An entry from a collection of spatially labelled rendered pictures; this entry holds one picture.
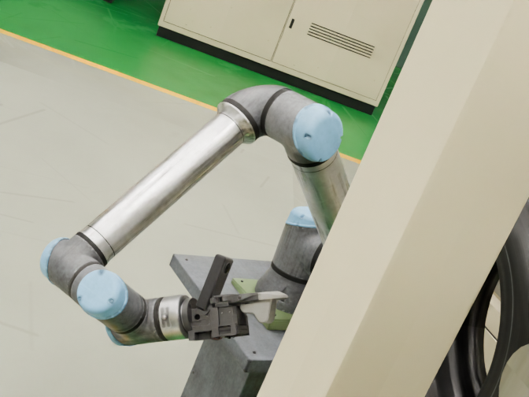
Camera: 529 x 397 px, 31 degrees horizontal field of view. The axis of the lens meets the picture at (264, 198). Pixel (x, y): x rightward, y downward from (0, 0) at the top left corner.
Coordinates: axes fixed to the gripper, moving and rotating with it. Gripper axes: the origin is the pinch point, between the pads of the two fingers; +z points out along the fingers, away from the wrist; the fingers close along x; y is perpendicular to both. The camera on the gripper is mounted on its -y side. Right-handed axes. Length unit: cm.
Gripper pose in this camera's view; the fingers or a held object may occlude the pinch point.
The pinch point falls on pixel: (280, 293)
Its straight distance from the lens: 189.3
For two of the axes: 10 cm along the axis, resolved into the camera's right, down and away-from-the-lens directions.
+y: 0.9, 9.8, -1.9
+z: 9.3, -1.5, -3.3
